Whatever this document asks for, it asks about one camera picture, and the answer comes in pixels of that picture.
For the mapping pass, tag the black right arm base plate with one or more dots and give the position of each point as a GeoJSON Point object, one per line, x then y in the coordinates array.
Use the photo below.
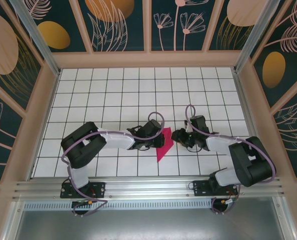
{"type": "Point", "coordinates": [201, 188]}

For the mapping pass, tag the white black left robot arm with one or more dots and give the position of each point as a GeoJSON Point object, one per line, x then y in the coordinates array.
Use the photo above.
{"type": "Point", "coordinates": [116, 138]}

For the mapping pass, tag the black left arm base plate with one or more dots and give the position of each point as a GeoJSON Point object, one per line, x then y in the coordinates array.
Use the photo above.
{"type": "Point", "coordinates": [99, 188]}

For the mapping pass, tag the pink cloth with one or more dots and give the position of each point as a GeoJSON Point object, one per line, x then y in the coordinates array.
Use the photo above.
{"type": "Point", "coordinates": [164, 152]}

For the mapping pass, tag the grey metal sheet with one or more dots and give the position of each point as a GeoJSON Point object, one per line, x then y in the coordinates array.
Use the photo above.
{"type": "Point", "coordinates": [148, 225]}

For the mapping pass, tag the yellow power connector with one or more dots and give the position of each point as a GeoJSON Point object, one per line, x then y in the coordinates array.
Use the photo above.
{"type": "Point", "coordinates": [89, 201]}
{"type": "Point", "coordinates": [223, 200]}

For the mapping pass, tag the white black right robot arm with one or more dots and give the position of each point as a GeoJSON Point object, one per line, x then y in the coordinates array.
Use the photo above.
{"type": "Point", "coordinates": [219, 146]}

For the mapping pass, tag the aluminium side rail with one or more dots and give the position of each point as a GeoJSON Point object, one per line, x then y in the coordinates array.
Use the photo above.
{"type": "Point", "coordinates": [244, 105]}
{"type": "Point", "coordinates": [32, 173]}

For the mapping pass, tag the aluminium mounting rail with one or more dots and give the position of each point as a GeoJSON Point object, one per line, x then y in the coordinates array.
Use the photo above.
{"type": "Point", "coordinates": [148, 187]}

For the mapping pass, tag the aluminium corner post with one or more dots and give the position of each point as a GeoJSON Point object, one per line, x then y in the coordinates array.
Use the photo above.
{"type": "Point", "coordinates": [259, 32]}
{"type": "Point", "coordinates": [35, 32]}

